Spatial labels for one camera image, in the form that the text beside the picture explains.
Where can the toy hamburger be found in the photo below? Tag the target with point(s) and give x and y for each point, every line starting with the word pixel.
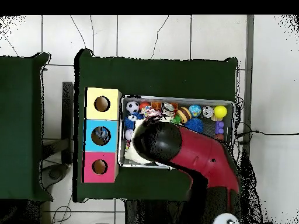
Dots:
pixel 184 114

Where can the crushed clear plastic bottle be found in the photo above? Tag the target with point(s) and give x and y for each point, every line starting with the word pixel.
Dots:
pixel 102 134

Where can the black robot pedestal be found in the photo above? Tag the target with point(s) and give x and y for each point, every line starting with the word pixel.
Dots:
pixel 151 213

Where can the crushed drink can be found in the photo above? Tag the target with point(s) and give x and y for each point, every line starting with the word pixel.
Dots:
pixel 167 109

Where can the blue puffer ball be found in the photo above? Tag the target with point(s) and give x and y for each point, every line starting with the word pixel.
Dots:
pixel 194 124
pixel 129 121

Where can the yellow ball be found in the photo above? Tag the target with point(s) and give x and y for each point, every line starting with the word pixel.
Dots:
pixel 220 111

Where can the wooden box with three holes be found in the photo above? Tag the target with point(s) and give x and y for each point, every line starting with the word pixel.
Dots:
pixel 102 112

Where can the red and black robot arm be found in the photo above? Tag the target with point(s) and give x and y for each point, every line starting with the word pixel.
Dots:
pixel 198 154

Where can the purple toy brick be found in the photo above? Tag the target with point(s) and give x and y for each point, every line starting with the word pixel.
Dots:
pixel 219 127

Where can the globe print ball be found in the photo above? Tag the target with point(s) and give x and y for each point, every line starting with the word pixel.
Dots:
pixel 195 110

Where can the white baseball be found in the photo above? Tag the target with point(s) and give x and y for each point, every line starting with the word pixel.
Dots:
pixel 129 134

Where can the soccer ball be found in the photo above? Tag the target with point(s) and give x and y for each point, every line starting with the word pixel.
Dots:
pixel 132 106

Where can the dark green table cloth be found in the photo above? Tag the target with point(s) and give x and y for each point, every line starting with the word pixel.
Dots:
pixel 151 77
pixel 23 93

